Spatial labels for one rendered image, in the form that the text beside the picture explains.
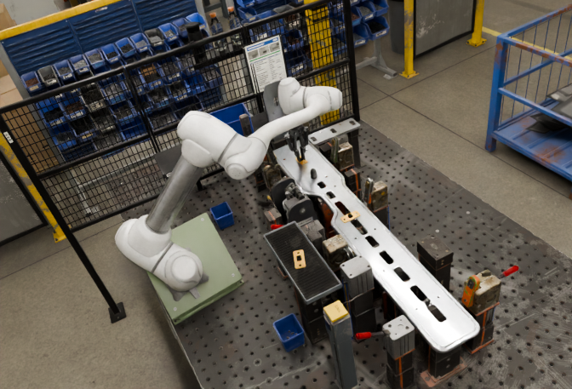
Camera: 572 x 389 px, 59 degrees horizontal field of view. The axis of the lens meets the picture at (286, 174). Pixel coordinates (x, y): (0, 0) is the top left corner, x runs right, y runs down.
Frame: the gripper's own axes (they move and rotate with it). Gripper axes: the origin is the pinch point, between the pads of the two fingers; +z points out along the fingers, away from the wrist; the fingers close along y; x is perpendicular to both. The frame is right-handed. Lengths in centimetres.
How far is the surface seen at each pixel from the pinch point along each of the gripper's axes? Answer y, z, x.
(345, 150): 20.5, 1.8, -8.8
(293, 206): -24, -13, -46
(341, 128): 31.1, 5.8, 13.5
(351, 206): 4.0, 5.5, -41.8
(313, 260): -30, -11, -74
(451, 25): 255, 75, 192
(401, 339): -18, 1, -109
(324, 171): 6.1, 5.6, -12.9
